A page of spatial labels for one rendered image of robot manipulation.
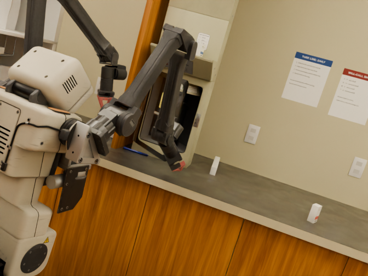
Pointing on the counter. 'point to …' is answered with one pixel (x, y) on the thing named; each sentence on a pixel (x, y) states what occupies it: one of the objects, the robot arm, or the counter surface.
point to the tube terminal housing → (181, 17)
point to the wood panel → (144, 50)
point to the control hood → (199, 66)
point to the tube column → (209, 7)
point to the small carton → (200, 49)
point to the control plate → (186, 67)
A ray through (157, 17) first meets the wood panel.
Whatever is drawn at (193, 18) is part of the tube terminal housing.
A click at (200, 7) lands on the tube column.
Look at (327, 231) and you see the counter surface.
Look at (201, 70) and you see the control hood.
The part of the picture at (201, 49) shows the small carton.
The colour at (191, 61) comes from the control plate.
